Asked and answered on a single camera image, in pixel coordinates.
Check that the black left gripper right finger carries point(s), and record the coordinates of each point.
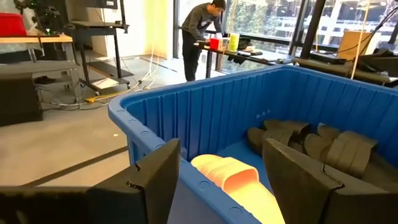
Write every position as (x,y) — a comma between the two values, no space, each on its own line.
(304,193)

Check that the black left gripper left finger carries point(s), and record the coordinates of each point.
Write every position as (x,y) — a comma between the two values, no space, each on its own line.
(146,193)

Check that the blue plastic bin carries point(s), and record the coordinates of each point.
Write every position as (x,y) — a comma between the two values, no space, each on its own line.
(217,109)

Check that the red plastic bin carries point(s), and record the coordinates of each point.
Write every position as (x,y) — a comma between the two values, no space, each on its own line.
(12,25)

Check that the white paper sheet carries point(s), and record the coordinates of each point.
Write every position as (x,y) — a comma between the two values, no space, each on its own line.
(105,83)

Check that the dark side table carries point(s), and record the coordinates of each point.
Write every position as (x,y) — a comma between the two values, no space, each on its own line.
(329,69)

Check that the black laptop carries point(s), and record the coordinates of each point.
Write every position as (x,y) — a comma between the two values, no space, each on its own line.
(328,58)

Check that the black desk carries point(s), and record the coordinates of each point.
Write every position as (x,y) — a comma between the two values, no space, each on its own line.
(264,57)

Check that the brown cardboard sheet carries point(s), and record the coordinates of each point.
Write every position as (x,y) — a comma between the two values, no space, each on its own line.
(351,43)

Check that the black floor cabinet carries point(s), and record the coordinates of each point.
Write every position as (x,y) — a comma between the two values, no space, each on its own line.
(18,99)

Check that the red cup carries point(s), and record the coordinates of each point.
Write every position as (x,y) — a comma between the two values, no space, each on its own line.
(214,44)

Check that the yellow-green container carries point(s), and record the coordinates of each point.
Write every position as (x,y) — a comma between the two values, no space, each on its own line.
(234,42)

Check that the clear plastic container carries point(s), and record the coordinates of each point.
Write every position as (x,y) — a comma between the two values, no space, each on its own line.
(224,44)

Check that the black rolling cart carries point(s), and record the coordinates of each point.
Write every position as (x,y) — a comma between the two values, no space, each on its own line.
(99,28)

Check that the person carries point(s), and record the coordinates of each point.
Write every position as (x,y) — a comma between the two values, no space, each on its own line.
(199,21)

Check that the wooden top table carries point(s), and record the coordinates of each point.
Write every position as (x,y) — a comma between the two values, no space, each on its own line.
(37,39)

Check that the black equipment on table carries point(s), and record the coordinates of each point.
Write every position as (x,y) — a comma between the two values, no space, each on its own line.
(46,17)

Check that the black frame post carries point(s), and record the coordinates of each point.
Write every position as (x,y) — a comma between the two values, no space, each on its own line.
(312,28)

